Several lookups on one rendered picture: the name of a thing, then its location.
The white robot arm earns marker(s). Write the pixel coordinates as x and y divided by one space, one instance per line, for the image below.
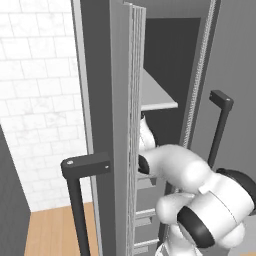
206 196

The dark grey cabinet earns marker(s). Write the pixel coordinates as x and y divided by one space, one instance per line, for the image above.
11 203

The grey fridge shelf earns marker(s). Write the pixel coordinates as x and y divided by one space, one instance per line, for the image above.
153 93

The grey fridge body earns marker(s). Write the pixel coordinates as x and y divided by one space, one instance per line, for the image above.
170 66

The grey fridge door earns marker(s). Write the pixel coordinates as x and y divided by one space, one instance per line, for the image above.
106 100
230 66

